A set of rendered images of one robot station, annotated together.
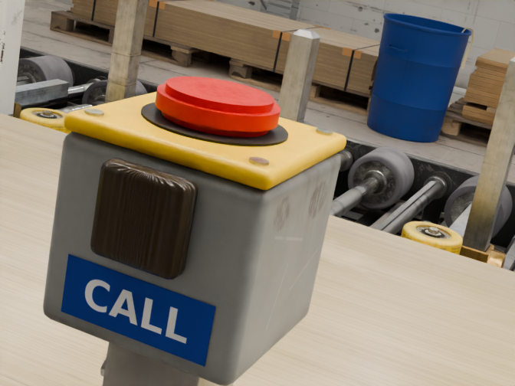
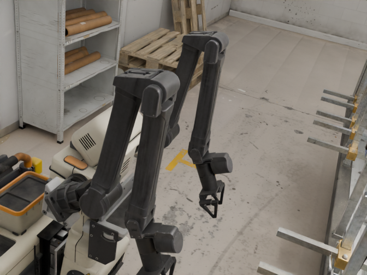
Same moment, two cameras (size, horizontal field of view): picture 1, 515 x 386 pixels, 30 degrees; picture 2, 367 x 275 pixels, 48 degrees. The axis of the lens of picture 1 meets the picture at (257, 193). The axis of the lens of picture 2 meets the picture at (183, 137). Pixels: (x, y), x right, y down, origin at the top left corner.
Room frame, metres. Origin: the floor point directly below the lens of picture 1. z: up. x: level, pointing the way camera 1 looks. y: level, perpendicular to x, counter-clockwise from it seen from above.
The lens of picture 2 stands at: (-0.58, -1.51, 1.96)
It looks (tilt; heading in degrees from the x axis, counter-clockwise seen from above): 29 degrees down; 87
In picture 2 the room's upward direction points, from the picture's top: 10 degrees clockwise
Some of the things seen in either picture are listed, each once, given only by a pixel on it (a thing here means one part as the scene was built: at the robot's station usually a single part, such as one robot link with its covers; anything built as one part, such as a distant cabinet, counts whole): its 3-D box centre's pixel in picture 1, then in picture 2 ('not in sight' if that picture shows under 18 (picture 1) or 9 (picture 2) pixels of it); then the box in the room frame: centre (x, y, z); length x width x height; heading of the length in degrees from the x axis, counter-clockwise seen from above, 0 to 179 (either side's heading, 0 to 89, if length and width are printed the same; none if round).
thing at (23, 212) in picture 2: not in sight; (24, 202); (-1.08, -0.26, 0.87); 0.23 x 0.15 x 0.11; 71
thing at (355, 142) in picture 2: not in sight; (355, 142); (0.56, 0.71, 0.87); 0.04 x 0.04 x 0.48; 69
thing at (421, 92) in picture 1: (417, 76); not in sight; (5.98, -0.84, 0.36); 0.59 x 0.57 x 0.73; 159
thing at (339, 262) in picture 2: not in sight; (343, 253); (0.20, -0.25, 0.84); 0.14 x 0.06 x 0.05; 69
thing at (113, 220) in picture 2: not in sight; (119, 214); (-0.70, -0.39, 0.99); 0.28 x 0.16 x 0.22; 71
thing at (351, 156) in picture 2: not in sight; (352, 151); (0.55, 0.69, 0.81); 0.14 x 0.06 x 0.05; 69
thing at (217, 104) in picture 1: (216, 116); not in sight; (0.30, 0.02, 1.22); 0.04 x 0.04 x 0.02
